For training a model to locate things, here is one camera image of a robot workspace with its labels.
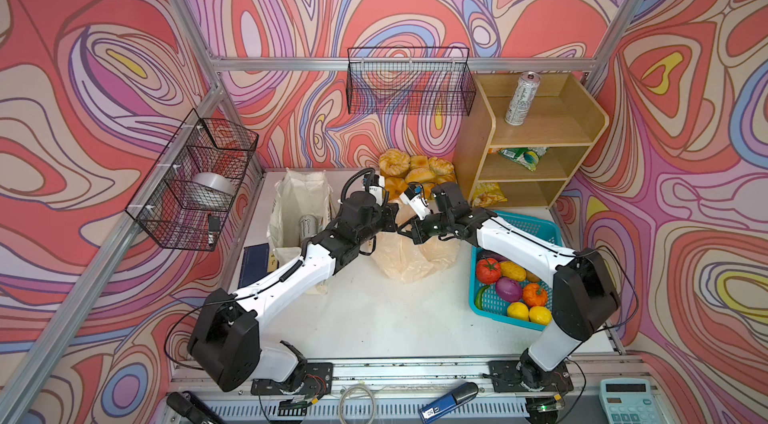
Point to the blue black handheld tool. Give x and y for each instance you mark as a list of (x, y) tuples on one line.
[(449, 402)]

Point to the yellow toy lemon right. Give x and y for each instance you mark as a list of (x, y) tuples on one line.
[(540, 315)]

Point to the dark blue notebook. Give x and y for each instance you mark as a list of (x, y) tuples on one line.
[(254, 264)]

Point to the yellow toy corn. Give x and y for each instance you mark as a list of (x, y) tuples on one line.
[(513, 271)]

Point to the oval bread bun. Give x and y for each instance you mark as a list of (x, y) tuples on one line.
[(420, 175)]

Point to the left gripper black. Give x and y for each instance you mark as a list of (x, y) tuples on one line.
[(388, 214)]

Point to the yellow toy lemon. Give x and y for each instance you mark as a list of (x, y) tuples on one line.
[(540, 315), (519, 311)]

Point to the black wire basket wall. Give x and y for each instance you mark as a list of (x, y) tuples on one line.
[(201, 171), (409, 80)]

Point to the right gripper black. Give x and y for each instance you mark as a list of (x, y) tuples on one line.
[(416, 233)]

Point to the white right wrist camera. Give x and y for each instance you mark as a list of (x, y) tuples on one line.
[(413, 197)]

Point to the white energy drink can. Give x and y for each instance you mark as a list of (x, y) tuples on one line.
[(308, 226)]

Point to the silver tape roll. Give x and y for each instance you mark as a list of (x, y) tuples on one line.
[(211, 191)]

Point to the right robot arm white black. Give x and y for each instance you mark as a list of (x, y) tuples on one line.
[(582, 291)]

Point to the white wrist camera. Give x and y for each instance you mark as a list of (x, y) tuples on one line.
[(375, 185), (413, 197)]

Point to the green snack packet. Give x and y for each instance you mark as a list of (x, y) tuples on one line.
[(528, 157)]

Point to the purple toy onion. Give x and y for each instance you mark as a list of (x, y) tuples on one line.
[(508, 289)]

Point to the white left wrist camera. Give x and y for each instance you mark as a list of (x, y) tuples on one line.
[(375, 185)]

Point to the white canvas tote bag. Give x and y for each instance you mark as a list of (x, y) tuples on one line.
[(297, 194)]

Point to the translucent beige plastic bag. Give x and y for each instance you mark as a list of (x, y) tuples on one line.
[(402, 260)]

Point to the red toy tomato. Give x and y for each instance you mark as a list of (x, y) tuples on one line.
[(488, 271)]

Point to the wooden shelf unit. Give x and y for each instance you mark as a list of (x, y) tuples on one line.
[(564, 118)]

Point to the silver pink drink can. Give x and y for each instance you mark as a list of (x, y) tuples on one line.
[(522, 99)]

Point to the orange toy pumpkin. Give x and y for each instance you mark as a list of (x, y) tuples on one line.
[(534, 295)]

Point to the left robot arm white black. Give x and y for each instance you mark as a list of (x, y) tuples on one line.
[(226, 342)]

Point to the black wire basket left wall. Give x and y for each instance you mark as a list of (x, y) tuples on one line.
[(201, 171)]

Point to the yellow chips bag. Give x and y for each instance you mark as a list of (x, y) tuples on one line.
[(488, 194)]

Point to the white calculator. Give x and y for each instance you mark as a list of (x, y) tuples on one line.
[(628, 401)]

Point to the sugared bread roll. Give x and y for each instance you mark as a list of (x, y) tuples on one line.
[(394, 163)]

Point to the teal plastic basket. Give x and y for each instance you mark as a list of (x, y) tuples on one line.
[(483, 299)]

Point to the striped ring bread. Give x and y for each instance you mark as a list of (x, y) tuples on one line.
[(395, 186)]

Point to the black wire basket back wall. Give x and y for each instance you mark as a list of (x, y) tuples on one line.
[(409, 80)]

